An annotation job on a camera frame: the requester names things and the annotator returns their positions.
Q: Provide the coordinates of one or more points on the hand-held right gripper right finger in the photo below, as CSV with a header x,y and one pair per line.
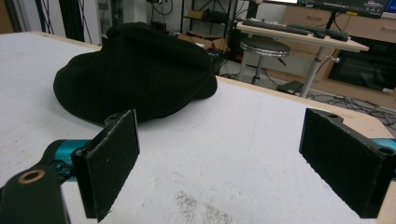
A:
x,y
345,161

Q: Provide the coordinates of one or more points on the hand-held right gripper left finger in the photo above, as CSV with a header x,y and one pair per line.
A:
x,y
107,165

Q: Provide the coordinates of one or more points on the black cloth cap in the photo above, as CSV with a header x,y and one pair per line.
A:
x,y
137,71

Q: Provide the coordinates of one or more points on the wooden cabinet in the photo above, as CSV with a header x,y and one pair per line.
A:
x,y
351,59

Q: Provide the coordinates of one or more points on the light wooden desk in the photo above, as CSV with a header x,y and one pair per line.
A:
x,y
306,39

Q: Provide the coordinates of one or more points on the black keyboard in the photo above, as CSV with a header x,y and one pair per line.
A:
x,y
317,30
274,27

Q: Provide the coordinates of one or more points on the round metal stool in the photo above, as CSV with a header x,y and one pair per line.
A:
x,y
264,49

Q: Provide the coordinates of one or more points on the open cardboard box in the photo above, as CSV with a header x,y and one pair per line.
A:
x,y
204,40

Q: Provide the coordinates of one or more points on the small cardboard box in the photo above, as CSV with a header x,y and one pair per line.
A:
x,y
196,14

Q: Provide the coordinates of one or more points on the black metal shelf rack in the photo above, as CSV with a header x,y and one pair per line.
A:
x,y
208,15

